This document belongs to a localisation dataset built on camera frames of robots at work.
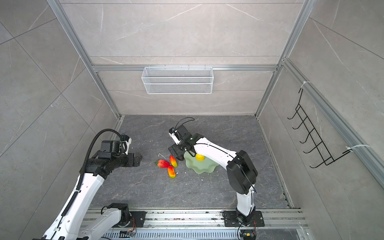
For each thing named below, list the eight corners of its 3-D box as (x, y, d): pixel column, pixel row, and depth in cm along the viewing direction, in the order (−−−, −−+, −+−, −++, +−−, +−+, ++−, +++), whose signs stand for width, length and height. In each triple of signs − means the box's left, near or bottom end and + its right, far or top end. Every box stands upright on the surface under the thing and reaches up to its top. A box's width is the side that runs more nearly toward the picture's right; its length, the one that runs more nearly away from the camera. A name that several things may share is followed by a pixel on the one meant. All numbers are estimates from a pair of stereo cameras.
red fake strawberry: (155, 166, 94) (154, 163, 91) (158, 160, 96) (157, 158, 93) (167, 169, 92) (166, 166, 90) (169, 164, 95) (169, 161, 92)
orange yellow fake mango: (170, 179, 88) (169, 177, 86) (167, 168, 93) (166, 166, 90) (176, 177, 89) (175, 175, 87) (173, 166, 93) (172, 164, 91)
